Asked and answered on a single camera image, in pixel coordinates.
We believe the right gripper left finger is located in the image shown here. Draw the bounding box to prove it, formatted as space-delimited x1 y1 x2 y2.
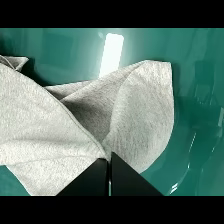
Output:
56 158 109 197

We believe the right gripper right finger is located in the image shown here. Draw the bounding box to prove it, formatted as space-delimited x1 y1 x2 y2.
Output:
110 151 164 197

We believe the grey shirt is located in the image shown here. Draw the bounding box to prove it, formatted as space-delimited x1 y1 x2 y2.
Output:
0 54 175 197

